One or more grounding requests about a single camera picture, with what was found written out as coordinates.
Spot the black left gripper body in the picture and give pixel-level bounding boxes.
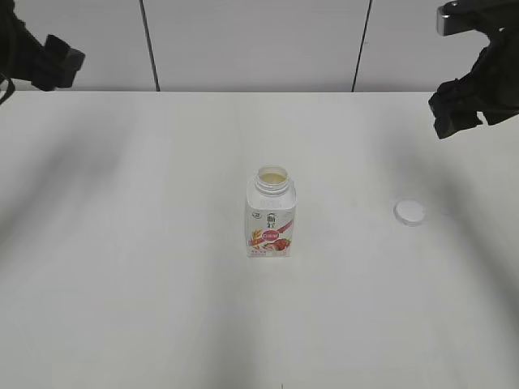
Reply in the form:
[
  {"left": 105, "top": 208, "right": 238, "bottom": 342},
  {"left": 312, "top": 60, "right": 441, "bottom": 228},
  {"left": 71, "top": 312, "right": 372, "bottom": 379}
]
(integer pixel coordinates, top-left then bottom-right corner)
[{"left": 1, "top": 1, "right": 85, "bottom": 92}]

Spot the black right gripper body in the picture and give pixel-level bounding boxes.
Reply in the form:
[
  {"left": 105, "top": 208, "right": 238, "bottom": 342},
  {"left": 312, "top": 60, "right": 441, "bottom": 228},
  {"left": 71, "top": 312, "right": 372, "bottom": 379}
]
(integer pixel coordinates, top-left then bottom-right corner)
[{"left": 428, "top": 29, "right": 518, "bottom": 139}]

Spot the white ribbed screw cap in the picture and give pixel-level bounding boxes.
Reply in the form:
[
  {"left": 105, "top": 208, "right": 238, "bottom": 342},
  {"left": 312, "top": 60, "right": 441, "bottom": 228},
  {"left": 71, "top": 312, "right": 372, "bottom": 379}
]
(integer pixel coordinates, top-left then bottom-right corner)
[{"left": 393, "top": 199, "right": 426, "bottom": 227}]

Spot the white yogurt drink bottle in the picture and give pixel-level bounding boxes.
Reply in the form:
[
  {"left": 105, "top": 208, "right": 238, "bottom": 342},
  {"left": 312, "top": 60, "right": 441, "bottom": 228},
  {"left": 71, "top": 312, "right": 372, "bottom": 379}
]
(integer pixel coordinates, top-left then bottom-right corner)
[{"left": 244, "top": 165, "right": 297, "bottom": 258}]

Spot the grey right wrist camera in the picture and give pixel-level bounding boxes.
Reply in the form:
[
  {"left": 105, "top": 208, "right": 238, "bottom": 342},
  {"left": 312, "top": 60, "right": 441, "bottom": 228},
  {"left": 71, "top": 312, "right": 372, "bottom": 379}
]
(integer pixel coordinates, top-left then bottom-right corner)
[{"left": 436, "top": 0, "right": 518, "bottom": 36}]

